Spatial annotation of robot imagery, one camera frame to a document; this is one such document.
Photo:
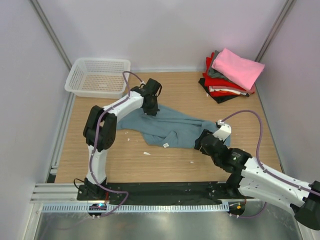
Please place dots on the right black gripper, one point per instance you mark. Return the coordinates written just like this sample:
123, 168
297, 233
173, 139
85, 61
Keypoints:
197, 144

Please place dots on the grey folded t shirt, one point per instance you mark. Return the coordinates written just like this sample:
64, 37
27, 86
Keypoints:
213, 73

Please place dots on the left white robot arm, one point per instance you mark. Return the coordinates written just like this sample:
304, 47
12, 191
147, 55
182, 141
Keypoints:
100, 133

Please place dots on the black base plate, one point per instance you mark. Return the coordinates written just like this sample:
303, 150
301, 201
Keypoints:
161, 193

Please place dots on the white plastic basket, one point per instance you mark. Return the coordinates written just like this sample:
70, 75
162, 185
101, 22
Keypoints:
92, 77

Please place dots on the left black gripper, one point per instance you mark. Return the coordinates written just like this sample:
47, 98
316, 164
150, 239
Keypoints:
153, 111

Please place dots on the aluminium rail frame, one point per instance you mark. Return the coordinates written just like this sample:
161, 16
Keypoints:
50, 191

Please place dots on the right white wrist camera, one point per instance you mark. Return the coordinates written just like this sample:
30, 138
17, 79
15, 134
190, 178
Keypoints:
223, 132

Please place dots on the blue-grey t shirt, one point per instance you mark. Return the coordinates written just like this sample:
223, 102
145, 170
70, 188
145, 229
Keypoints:
169, 127

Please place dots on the right aluminium corner post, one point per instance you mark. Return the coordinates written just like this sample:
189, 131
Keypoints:
279, 21

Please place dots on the red folded t shirt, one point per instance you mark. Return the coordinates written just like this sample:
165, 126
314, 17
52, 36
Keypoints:
221, 83

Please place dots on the aluminium corner post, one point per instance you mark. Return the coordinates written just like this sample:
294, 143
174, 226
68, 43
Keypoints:
279, 21
51, 33

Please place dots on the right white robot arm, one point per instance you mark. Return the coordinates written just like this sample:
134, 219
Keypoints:
251, 178

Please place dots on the pink folded t shirt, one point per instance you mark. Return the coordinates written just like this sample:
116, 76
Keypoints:
241, 71

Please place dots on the white folded t shirt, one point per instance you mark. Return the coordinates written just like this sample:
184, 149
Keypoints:
222, 92

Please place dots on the black folded t shirt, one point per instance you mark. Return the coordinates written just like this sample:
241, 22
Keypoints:
218, 99

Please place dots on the left aluminium corner post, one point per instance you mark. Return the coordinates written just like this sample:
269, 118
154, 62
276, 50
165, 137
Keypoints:
51, 33

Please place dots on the white slotted cable duct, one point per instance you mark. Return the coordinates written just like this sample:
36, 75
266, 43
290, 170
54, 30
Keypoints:
99, 208

